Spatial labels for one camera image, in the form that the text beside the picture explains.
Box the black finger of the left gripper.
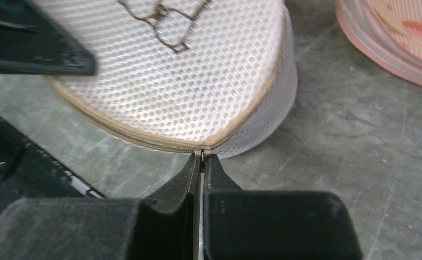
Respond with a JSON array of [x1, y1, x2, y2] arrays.
[[0, 1, 96, 76]]

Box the floral mesh laundry bag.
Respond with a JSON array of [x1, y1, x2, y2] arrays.
[[335, 1, 422, 87]]

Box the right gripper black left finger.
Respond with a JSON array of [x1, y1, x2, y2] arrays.
[[0, 155, 201, 259]]

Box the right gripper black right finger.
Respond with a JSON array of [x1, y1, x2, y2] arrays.
[[203, 154, 363, 259]]

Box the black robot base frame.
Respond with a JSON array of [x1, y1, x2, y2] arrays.
[[0, 117, 104, 214]]

